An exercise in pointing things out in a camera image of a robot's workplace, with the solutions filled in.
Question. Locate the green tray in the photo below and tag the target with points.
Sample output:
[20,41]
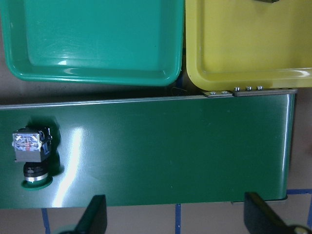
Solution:
[117,42]

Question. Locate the yellow tray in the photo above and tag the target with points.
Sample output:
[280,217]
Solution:
[240,43]

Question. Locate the green conveyor belt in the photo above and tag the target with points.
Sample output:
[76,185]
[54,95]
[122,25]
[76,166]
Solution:
[147,151]

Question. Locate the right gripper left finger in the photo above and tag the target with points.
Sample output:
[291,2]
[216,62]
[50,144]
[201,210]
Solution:
[93,220]

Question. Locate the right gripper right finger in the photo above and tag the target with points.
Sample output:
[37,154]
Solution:
[260,218]

